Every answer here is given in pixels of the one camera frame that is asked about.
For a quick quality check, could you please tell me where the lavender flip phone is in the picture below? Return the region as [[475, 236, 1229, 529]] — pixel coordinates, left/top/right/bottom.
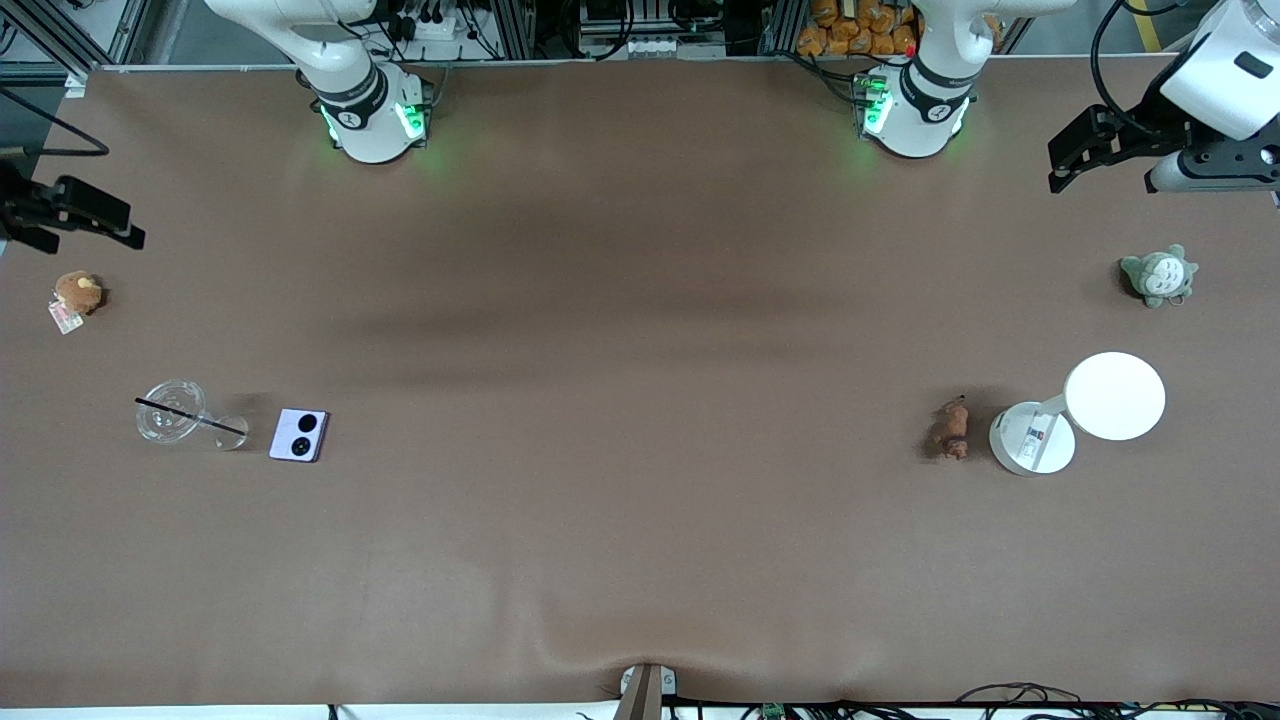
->
[[269, 408, 330, 464]]

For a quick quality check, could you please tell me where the small brown lion statue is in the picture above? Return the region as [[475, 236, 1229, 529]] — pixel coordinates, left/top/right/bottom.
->
[[930, 395, 972, 462]]

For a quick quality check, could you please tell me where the brown bear plush with tag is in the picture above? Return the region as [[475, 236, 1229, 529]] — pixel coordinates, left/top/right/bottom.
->
[[48, 271, 104, 335]]

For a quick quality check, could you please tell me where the grey totoro plush toy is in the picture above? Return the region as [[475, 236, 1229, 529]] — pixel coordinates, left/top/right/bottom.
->
[[1119, 244, 1199, 309]]

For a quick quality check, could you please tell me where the clear plastic cup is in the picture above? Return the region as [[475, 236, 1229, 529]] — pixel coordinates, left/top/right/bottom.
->
[[136, 378, 249, 451]]

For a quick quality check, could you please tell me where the black drinking straw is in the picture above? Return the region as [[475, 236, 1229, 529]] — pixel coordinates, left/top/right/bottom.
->
[[134, 397, 247, 437]]

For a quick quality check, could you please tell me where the white round desk lamp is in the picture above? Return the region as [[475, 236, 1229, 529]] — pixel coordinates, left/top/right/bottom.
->
[[989, 351, 1167, 477]]

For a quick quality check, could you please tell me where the orange plush toy pile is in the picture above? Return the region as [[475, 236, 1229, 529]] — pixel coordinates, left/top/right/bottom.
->
[[797, 0, 921, 58]]

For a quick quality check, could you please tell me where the white power strip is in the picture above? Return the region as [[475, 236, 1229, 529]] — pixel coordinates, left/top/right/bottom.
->
[[398, 10, 471, 43]]

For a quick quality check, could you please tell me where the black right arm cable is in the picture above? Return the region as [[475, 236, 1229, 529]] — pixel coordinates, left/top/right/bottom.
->
[[0, 88, 109, 159]]

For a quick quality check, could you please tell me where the black cable bundle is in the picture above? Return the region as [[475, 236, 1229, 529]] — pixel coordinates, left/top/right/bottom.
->
[[955, 683, 1280, 720]]

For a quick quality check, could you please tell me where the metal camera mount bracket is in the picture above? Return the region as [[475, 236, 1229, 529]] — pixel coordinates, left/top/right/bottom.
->
[[615, 663, 679, 720]]

